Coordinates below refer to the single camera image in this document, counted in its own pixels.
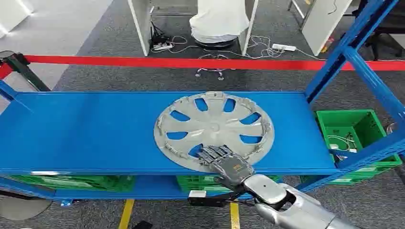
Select thin white cable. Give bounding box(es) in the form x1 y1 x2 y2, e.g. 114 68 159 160
171 35 191 54

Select open green plastic crate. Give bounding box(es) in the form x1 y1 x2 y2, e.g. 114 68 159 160
316 109 403 168

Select grey plastic wheel hubcap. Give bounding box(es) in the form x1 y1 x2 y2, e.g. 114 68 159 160
153 91 275 173

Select tangled white cable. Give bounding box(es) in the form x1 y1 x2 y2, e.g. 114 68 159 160
246 35 286 60

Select black stool with chrome base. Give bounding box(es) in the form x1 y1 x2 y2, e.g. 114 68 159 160
194 38 238 81

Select blue metal shelf rack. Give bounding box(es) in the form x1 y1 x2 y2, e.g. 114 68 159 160
0 0 405 208

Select person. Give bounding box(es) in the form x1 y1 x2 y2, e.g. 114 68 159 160
189 0 251 44

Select red barrier tape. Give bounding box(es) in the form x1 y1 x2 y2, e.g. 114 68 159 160
0 55 405 80

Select black robot foot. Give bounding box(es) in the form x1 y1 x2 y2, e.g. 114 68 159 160
132 220 153 229

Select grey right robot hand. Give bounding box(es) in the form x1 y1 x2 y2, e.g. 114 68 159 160
197 145 256 193

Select black furniture frame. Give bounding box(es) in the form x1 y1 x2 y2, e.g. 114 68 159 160
351 0 405 61

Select large white desk panel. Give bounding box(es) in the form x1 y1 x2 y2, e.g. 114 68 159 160
300 0 352 57

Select white cables in crate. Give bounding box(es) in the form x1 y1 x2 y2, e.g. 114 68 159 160
327 134 358 154

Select black barrier post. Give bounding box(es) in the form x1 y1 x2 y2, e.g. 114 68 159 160
0 50 51 92

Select yellow floor tape strip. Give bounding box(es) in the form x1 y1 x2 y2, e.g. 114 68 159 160
117 199 136 229
230 202 241 229

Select round grey post base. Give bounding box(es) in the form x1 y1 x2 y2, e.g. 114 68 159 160
0 195 53 221

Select white power strip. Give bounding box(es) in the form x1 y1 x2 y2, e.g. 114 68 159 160
151 42 174 52
272 43 297 52

